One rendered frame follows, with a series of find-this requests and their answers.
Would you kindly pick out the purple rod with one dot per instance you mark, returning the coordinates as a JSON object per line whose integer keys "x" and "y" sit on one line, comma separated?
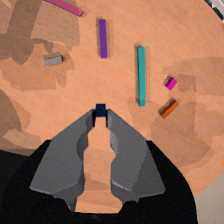
{"x": 103, "y": 38}

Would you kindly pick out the small magenta block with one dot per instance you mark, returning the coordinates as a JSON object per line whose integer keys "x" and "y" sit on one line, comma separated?
{"x": 170, "y": 84}

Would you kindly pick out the orange rod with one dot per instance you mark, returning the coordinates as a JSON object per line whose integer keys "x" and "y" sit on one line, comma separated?
{"x": 168, "y": 109}

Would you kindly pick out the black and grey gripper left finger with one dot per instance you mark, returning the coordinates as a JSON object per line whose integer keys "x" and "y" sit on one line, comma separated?
{"x": 53, "y": 170}

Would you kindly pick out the pink rod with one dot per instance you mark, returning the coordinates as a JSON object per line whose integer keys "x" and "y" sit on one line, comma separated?
{"x": 66, "y": 6}

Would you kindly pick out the turquoise rod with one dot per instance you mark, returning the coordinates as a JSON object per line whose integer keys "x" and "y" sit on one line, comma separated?
{"x": 141, "y": 75}

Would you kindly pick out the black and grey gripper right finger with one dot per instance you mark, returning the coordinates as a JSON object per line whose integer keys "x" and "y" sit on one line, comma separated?
{"x": 143, "y": 173}

